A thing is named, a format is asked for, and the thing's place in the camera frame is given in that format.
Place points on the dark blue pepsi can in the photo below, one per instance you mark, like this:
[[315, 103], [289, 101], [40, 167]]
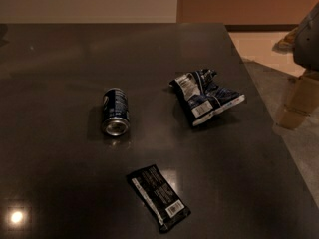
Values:
[[115, 112]]

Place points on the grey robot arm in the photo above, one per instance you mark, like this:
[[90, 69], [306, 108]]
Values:
[[306, 43]]

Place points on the crumpled blue chip bag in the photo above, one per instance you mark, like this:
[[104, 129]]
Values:
[[201, 97]]

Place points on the flat black snack packet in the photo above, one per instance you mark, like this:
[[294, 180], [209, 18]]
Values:
[[159, 197]]

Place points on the brown cardboard box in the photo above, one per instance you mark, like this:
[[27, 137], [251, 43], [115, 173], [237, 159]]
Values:
[[300, 101]]

